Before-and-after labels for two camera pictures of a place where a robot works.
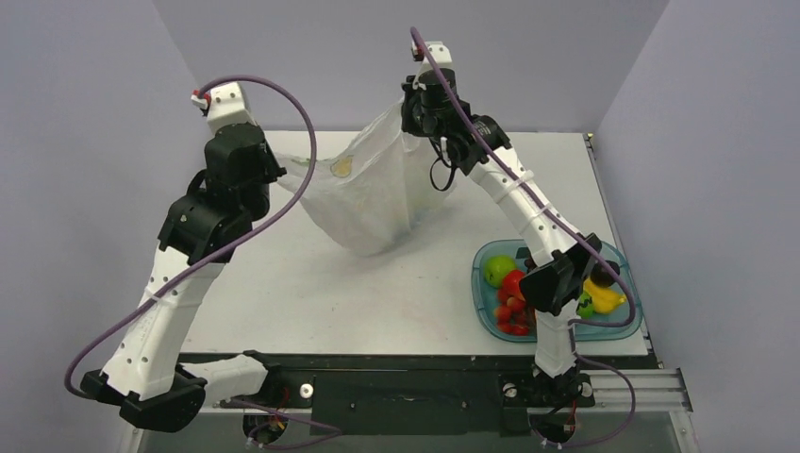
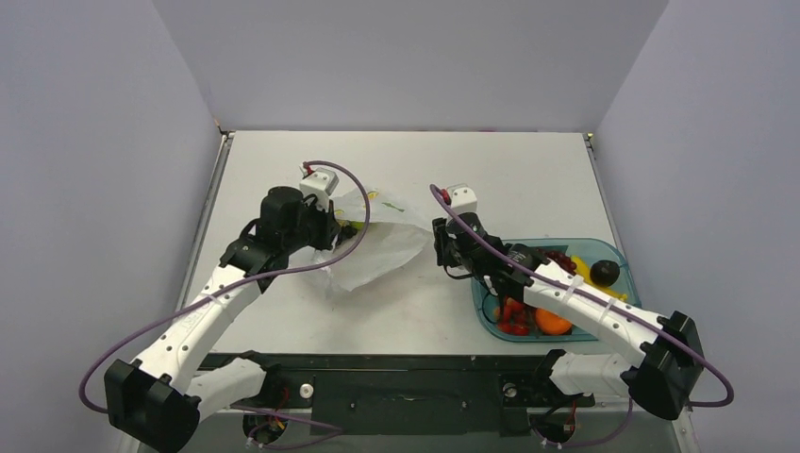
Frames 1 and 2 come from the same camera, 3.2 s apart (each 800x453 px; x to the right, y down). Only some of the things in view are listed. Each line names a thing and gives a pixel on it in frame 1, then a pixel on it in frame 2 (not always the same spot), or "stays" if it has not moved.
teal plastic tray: [620, 323] stays
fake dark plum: [601, 276] stays
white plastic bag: [368, 198] to [394, 242]
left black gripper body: [275, 170] to [314, 229]
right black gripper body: [408, 118] to [447, 240]
